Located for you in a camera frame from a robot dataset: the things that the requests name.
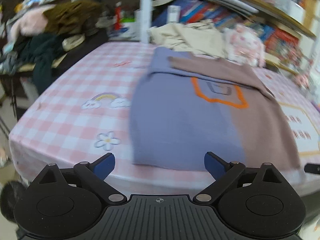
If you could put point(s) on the white bed frame post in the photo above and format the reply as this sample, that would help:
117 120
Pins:
145 19

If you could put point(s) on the wooden bookshelf with books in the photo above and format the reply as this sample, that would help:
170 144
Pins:
270 12

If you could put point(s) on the red bottle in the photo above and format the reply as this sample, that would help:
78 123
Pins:
117 25

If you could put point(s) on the white box with barcode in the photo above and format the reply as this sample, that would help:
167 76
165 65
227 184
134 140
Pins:
173 14

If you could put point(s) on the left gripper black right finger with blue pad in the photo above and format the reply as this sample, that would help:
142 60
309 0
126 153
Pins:
225 175

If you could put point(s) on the cream beige garment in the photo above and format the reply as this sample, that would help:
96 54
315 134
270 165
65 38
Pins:
200 38

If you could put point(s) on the white jar green lid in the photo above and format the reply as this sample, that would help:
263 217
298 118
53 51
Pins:
128 28

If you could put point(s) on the pink fluffy garment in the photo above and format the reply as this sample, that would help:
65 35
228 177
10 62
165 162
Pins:
32 23

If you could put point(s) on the white pink plush bunny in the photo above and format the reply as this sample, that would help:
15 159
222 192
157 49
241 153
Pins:
243 46

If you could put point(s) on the brown fuzzy garment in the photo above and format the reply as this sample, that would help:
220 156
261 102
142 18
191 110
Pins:
72 17

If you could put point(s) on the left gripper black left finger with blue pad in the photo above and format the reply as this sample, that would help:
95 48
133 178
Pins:
92 176

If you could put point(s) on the dark green black clothes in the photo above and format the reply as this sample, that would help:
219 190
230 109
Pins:
46 53

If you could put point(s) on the lavender purple sweater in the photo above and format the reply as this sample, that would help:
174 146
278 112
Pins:
185 106

